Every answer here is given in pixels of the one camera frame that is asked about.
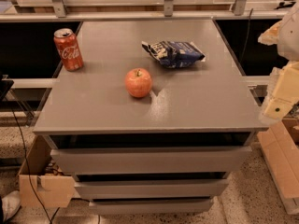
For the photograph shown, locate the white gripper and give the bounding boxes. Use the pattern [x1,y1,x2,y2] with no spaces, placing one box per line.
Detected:
[258,3,299,124]

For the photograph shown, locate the red apple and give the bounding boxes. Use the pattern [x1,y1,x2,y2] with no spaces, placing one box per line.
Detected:
[125,68,152,98]

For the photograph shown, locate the red coke can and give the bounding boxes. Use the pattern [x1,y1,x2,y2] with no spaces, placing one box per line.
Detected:
[53,28,83,71]

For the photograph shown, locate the cardboard box right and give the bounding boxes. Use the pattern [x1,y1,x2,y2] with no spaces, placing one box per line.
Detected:
[257,119,299,215]

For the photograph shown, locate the cardboard box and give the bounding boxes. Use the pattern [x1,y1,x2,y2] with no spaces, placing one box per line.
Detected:
[257,119,299,215]
[19,136,75,208]

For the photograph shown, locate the blue chip bag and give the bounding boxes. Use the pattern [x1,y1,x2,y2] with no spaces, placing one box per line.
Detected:
[141,41,206,69]

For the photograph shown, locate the grey drawer cabinet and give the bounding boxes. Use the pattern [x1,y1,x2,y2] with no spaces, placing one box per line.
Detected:
[35,20,262,215]

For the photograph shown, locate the cardboard box left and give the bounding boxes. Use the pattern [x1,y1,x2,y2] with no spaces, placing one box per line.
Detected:
[19,136,75,208]

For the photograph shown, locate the white shoe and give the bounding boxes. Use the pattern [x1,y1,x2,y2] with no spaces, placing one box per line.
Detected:
[0,190,21,224]

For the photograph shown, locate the metal shelf frame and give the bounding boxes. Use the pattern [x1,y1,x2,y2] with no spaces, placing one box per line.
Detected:
[1,0,298,21]

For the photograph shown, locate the black cable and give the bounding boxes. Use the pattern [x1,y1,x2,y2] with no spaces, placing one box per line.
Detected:
[8,103,60,224]

